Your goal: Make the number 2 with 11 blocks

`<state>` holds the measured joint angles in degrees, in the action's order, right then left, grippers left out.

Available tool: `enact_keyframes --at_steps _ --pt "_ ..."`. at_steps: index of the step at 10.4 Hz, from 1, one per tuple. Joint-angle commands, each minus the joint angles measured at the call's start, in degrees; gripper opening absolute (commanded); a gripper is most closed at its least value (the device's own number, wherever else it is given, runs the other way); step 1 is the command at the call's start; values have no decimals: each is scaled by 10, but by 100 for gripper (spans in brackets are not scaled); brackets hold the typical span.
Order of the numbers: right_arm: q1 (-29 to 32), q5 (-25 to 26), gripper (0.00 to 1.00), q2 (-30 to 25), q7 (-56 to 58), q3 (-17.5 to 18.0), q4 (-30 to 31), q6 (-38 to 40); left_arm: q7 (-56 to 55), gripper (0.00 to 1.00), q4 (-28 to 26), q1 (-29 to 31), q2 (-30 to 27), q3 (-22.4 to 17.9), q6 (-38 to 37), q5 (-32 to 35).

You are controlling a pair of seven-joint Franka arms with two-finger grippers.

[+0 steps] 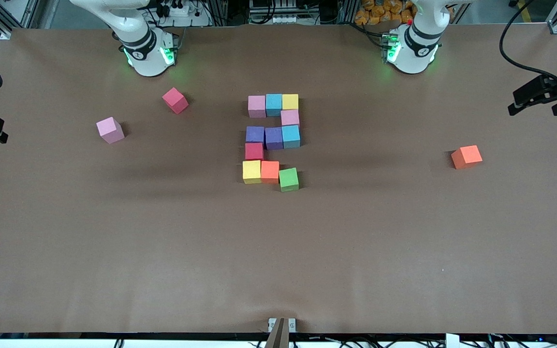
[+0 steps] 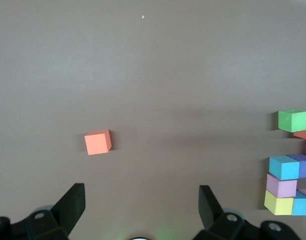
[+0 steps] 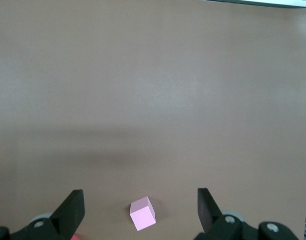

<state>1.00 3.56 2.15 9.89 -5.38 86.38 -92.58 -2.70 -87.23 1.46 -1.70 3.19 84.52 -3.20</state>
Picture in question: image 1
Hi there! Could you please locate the orange foam cube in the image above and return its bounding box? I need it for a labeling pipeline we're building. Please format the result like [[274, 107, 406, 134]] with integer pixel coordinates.
[[451, 145, 483, 170], [261, 160, 280, 185]]

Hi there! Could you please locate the white power strip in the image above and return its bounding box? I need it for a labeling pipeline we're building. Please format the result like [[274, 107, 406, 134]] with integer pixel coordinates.
[[160, 2, 206, 27]]

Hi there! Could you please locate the brown table mat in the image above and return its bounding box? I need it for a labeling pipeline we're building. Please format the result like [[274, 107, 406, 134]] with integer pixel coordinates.
[[0, 23, 557, 335]]

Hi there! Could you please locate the green foam cube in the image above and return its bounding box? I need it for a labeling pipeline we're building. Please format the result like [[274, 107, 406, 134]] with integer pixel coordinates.
[[278, 167, 300, 193]]

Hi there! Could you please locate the aluminium frame rail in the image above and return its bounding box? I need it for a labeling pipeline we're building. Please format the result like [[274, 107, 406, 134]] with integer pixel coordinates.
[[264, 318, 290, 348]]

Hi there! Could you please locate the white equipment box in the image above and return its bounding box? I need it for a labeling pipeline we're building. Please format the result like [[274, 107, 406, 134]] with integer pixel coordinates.
[[249, 0, 308, 25]]

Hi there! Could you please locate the orange snack bag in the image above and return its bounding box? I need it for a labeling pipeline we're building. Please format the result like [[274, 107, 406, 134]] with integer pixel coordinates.
[[354, 0, 414, 26]]

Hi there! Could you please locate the silver camera pole bracket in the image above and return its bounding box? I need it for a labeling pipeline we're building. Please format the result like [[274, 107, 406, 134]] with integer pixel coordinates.
[[267, 317, 297, 334]]

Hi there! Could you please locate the blue foam cube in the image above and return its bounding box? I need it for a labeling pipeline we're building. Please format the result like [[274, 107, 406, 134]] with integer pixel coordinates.
[[281, 125, 301, 149], [265, 94, 283, 117]]

